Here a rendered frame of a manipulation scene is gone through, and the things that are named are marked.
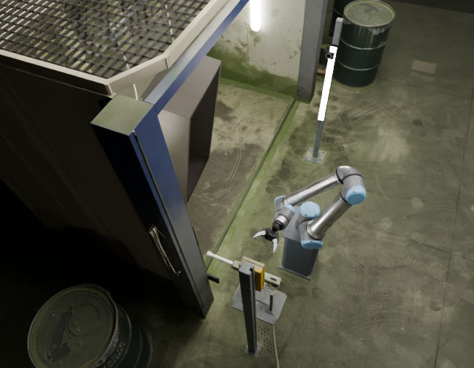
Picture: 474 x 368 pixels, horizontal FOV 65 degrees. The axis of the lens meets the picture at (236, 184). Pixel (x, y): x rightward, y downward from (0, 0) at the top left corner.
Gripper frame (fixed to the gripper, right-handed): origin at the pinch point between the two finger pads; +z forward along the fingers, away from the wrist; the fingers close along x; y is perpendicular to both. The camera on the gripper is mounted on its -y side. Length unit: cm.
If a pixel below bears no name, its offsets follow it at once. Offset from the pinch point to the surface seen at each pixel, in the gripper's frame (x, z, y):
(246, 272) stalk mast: -4, 41, -42
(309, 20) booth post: 98, -246, -3
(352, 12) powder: 76, -324, 7
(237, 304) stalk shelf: -6.5, 24.3, 42.7
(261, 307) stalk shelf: -20.7, 16.6, 38.9
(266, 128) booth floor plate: 85, -195, 109
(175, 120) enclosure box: 90, -23, -27
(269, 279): -14.4, 14.4, 3.5
